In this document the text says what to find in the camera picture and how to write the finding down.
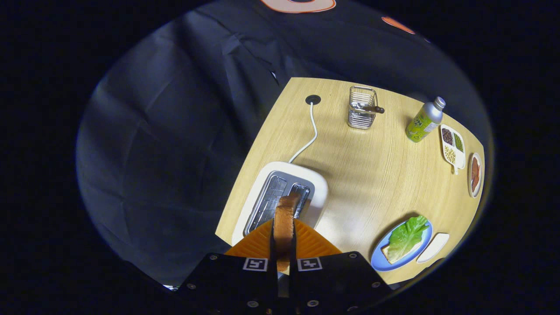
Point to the white square plate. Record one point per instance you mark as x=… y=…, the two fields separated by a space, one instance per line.
x=433 y=248

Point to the brown meat slice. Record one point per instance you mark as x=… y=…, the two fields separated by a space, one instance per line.
x=474 y=181
x=475 y=165

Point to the white oval plate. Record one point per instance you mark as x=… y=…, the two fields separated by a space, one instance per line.
x=480 y=175

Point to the toasted bread slice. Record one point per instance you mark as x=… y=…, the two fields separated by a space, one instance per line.
x=284 y=223

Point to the green label metal bottle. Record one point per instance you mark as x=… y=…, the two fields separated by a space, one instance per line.
x=422 y=124

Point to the green lettuce leaf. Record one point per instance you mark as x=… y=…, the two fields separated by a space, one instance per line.
x=404 y=238

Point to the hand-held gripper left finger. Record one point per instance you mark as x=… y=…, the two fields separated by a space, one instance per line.
x=273 y=251

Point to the white bread slice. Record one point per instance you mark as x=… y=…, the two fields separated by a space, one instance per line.
x=386 y=252

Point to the green mung beans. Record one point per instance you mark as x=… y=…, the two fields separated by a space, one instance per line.
x=458 y=142

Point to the yellow soybeans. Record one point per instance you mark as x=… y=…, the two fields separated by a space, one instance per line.
x=449 y=154

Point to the blue round plate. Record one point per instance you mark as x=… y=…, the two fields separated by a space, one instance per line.
x=380 y=262

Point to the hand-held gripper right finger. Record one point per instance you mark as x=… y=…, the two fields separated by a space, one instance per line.
x=293 y=251

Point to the white divided snack dish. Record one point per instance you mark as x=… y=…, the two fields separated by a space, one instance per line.
x=457 y=162

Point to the white toaster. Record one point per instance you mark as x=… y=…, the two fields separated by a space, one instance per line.
x=315 y=188

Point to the dark red beans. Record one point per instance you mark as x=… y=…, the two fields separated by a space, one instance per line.
x=447 y=136

